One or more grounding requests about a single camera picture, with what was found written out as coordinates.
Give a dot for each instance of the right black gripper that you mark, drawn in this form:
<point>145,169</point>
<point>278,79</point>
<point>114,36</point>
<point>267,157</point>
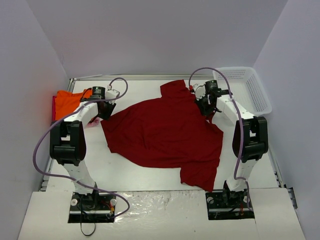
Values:
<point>206,107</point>

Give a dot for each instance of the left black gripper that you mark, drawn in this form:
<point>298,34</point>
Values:
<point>107,110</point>

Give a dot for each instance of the dark red t-shirt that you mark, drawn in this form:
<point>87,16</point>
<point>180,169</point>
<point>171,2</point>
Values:
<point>168,132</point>

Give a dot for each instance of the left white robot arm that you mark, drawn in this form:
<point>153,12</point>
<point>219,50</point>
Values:
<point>67,138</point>

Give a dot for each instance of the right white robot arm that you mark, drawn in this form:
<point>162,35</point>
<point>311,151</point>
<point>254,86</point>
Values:
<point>250,137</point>

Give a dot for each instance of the folded light pink t-shirt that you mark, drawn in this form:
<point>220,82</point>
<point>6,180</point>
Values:
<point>94,122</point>

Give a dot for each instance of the folded orange t-shirt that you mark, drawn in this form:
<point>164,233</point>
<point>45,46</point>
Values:
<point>66,102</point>

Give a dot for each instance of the white plastic basket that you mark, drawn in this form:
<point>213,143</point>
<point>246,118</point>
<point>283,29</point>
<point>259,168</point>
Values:
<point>246,88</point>

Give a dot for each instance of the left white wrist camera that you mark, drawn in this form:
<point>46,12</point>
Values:
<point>111,94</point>

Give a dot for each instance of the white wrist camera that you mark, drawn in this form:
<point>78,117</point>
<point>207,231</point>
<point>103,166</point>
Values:
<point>198,90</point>
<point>111,94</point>

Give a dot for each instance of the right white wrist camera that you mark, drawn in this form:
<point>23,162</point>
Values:
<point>198,90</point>

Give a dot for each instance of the aluminium table frame rail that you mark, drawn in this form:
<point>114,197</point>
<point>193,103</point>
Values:
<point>128,77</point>

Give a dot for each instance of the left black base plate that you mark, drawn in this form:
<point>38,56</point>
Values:
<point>92,208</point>

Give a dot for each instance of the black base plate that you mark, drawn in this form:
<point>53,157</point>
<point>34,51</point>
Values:
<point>92,208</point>
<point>228,206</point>

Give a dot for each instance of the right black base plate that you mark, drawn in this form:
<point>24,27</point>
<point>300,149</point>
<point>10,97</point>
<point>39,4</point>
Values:
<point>228,206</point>

